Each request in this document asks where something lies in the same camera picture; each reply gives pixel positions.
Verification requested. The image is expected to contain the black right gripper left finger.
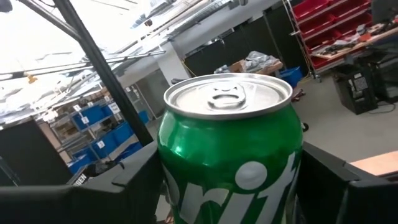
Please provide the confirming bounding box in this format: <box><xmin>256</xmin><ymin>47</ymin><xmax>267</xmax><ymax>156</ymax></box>
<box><xmin>112</xmin><ymin>142</ymin><xmax>165</xmax><ymax>224</ymax></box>

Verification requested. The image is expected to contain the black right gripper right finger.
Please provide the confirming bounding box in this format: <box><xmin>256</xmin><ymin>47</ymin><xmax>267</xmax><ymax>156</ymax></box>
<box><xmin>297</xmin><ymin>141</ymin><xmax>360</xmax><ymax>224</ymax></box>

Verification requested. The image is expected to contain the green Sprite can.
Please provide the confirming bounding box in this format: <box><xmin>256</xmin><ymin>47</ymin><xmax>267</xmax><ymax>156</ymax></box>
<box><xmin>156</xmin><ymin>72</ymin><xmax>305</xmax><ymax>224</ymax></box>

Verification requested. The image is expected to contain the blue bin shelving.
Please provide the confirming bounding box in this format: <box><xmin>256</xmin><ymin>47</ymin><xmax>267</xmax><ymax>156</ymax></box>
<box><xmin>49</xmin><ymin>100</ymin><xmax>150</xmax><ymax>175</ymax></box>

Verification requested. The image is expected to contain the black box with label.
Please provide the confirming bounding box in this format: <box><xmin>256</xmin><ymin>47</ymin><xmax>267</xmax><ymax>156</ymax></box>
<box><xmin>331</xmin><ymin>70</ymin><xmax>379</xmax><ymax>115</ymax></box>

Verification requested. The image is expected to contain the black cabinet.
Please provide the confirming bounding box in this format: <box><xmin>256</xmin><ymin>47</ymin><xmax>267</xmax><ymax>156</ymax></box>
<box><xmin>0</xmin><ymin>118</ymin><xmax>75</xmax><ymax>188</ymax></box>

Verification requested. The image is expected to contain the blue tote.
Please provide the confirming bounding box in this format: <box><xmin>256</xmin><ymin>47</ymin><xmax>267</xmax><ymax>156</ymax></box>
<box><xmin>279</xmin><ymin>66</ymin><xmax>305</xmax><ymax>88</ymax></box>

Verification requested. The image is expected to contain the cardboard box with plastic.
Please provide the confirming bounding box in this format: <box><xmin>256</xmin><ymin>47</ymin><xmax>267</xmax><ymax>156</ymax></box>
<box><xmin>229</xmin><ymin>50</ymin><xmax>284</xmax><ymax>76</ymax></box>

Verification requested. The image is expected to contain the cluttered workbench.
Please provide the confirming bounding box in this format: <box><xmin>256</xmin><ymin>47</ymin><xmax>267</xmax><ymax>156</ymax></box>
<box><xmin>312</xmin><ymin>24</ymin><xmax>398</xmax><ymax>63</ymax></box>

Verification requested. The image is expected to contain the red bin rack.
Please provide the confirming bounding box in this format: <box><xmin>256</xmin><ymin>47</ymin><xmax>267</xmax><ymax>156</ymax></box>
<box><xmin>289</xmin><ymin>0</ymin><xmax>373</xmax><ymax>79</ymax></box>

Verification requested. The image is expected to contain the black monitor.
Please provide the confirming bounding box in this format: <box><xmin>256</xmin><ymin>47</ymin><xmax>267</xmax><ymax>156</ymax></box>
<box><xmin>371</xmin><ymin>0</ymin><xmax>398</xmax><ymax>25</ymax></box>

